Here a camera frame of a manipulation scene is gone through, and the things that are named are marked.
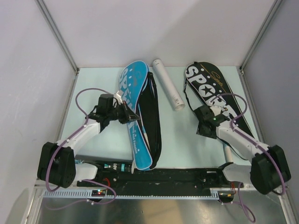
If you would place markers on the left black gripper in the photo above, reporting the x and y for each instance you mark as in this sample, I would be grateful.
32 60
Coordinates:
127 115

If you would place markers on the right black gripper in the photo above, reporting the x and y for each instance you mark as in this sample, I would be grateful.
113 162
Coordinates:
200 131

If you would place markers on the blue racket cover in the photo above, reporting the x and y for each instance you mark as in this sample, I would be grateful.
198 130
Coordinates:
139 91

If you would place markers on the white shuttlecock tube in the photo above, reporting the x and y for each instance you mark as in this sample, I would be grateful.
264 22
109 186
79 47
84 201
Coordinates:
169 88

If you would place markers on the black racket cover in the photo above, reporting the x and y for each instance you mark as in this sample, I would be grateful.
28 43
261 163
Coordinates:
210 86

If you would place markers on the black shuttlecock tube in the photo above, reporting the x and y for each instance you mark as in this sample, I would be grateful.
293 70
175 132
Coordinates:
110 166

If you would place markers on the light blue racket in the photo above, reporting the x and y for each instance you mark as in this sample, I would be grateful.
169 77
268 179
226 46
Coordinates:
228 154
143 128

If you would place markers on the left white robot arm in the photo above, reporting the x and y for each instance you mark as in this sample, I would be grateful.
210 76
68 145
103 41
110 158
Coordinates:
57 161

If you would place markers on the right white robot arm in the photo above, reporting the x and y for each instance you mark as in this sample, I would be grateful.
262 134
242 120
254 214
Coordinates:
269 168

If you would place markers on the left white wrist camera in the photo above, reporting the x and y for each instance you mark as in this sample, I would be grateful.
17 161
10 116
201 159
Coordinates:
118 96

